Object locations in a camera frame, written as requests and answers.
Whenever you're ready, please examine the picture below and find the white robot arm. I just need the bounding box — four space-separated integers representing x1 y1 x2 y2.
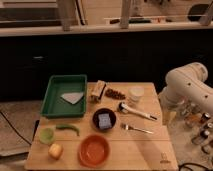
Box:
159 62 213 116

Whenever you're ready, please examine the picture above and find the wooden block brush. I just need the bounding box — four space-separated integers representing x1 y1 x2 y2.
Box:
91 80 106 102

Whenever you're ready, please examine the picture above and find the black bowl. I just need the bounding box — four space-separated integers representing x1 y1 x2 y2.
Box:
92 108 116 131

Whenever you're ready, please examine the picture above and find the red bowl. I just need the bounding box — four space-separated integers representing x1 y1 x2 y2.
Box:
78 135 110 168

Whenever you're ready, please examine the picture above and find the brown grape bunch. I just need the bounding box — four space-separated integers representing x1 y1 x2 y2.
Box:
105 88 126 100

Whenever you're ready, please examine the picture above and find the white lidded container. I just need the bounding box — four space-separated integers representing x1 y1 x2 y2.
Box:
129 86 144 106

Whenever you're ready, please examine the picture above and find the blue sponge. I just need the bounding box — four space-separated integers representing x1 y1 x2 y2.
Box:
98 114 111 129

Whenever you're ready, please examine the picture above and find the white cloth piece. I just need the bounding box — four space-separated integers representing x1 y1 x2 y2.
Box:
61 92 84 104

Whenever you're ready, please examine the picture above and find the silver fork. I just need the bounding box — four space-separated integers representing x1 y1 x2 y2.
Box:
120 123 154 134

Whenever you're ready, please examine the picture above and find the wooden cutting board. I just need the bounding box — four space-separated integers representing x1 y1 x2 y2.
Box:
25 83 178 171

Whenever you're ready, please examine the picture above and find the green plastic tray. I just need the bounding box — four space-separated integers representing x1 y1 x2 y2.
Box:
41 75 87 118

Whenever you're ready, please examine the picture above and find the green chili pepper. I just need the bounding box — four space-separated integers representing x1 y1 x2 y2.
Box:
56 124 80 136

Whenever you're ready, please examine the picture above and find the green cup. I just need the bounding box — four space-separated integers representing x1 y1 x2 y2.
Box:
39 128 54 145

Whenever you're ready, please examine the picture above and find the yellow apple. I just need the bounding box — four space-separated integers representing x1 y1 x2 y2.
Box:
48 144 63 160

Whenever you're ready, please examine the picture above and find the black cable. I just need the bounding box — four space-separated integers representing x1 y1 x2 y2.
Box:
0 110 33 147

